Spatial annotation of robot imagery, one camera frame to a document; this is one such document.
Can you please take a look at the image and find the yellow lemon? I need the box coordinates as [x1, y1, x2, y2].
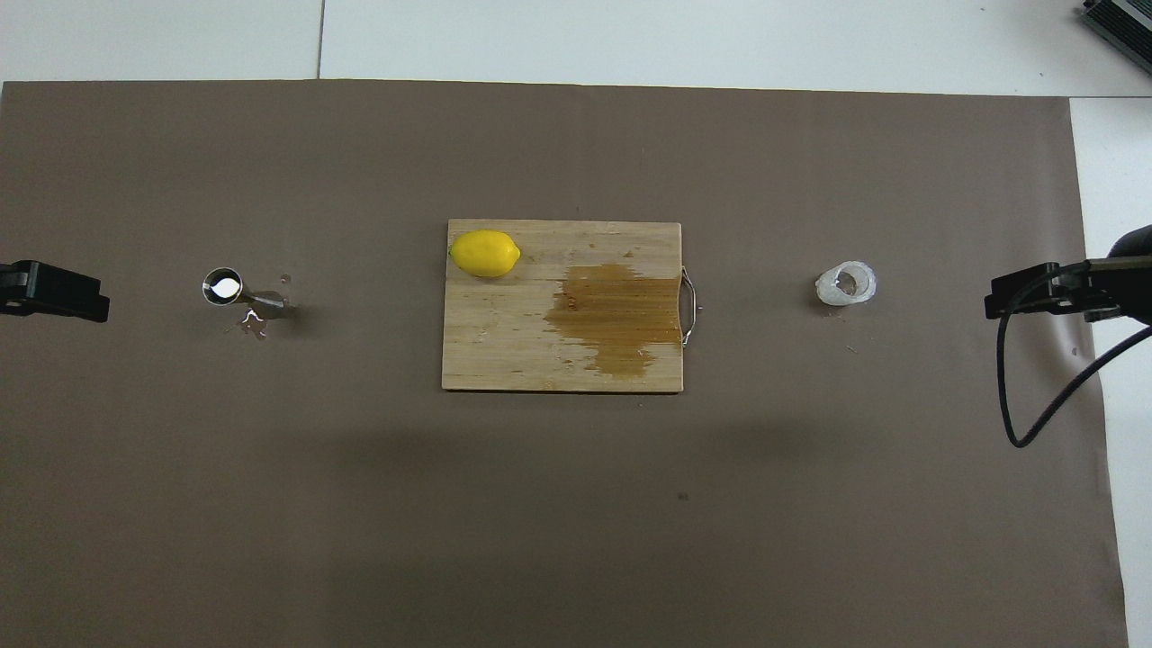
[449, 229, 522, 279]

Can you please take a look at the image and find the grey finned metal device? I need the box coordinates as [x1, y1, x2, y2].
[1078, 0, 1152, 64]

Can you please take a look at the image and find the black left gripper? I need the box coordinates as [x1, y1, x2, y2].
[0, 261, 111, 323]

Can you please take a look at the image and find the small water puddle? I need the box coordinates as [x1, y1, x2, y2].
[225, 273, 298, 341]

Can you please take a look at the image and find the clear textured plastic cup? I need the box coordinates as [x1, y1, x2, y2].
[814, 260, 878, 307]

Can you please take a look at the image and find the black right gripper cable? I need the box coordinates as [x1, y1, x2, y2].
[994, 261, 1152, 449]

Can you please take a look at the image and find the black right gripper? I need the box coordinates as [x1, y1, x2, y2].
[984, 225, 1152, 327]

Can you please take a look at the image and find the steel cocktail jigger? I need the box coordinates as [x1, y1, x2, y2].
[202, 267, 290, 323]

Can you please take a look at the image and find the wooden cutting board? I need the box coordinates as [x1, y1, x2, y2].
[441, 219, 701, 394]

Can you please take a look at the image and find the brown paper table mat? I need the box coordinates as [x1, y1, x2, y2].
[0, 79, 1130, 648]

